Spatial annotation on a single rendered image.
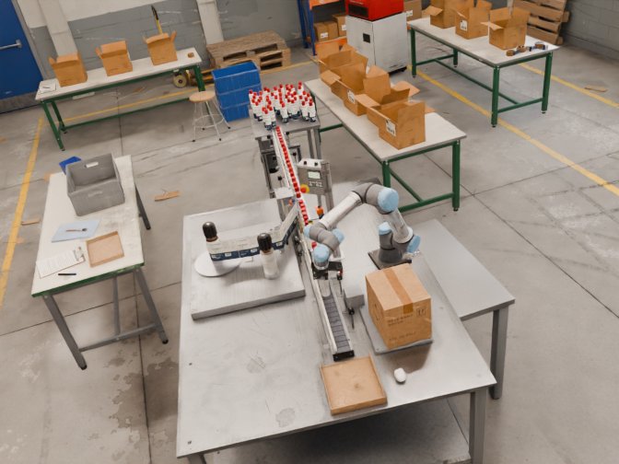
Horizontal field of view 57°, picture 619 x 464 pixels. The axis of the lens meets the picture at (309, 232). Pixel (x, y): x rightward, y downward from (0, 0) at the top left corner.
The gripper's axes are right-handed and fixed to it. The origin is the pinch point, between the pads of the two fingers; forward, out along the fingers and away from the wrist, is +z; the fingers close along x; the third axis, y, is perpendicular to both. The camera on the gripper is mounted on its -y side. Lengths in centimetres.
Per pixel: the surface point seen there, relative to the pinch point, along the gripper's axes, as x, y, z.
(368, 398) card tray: 69, -7, -13
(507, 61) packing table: -282, -258, 195
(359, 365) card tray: 51, -7, -3
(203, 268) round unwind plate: -38, 71, 43
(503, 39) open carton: -319, -268, 201
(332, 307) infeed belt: 13.2, -0.8, 13.7
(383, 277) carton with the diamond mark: 11.4, -28.1, -13.5
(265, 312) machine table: 4.6, 36.2, 25.0
